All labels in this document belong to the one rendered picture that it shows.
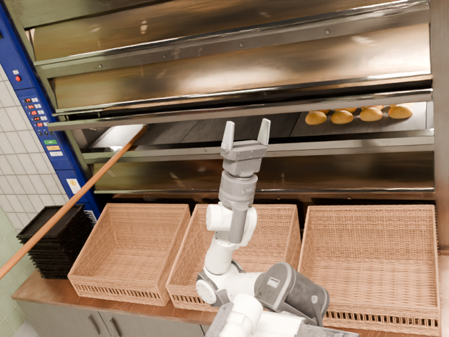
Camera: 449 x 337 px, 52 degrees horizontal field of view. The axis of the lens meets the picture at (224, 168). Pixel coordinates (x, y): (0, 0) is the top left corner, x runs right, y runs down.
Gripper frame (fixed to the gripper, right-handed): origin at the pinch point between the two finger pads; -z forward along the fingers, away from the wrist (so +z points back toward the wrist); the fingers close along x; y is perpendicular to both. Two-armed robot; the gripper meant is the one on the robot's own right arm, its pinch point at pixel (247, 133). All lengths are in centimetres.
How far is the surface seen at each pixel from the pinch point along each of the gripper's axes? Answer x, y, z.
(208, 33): -41, 82, -10
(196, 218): -57, 94, 87
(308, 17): -62, 48, -23
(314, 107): -65, 39, 9
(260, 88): -59, 65, 8
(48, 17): 2, 151, -3
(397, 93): -80, 15, -3
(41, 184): -4, 188, 103
